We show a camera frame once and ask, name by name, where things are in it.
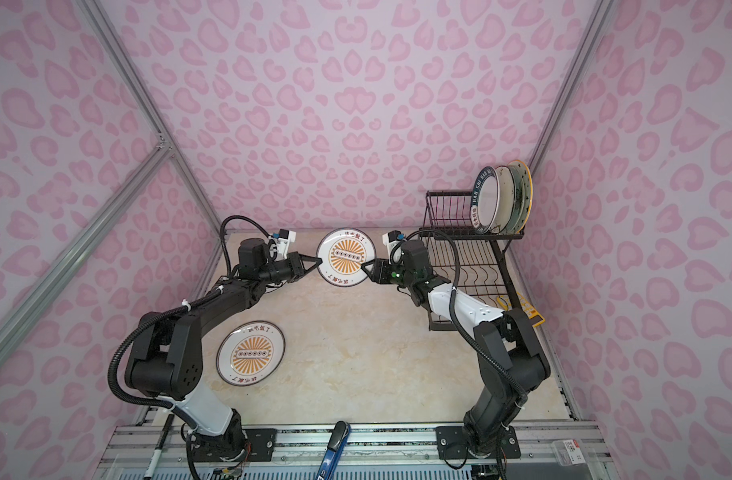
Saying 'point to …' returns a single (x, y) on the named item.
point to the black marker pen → (159, 446)
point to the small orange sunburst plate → (343, 251)
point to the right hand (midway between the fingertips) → (368, 264)
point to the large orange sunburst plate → (250, 353)
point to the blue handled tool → (334, 452)
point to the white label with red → (574, 451)
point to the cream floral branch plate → (506, 200)
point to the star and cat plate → (523, 196)
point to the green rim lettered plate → (485, 201)
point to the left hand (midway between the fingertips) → (322, 257)
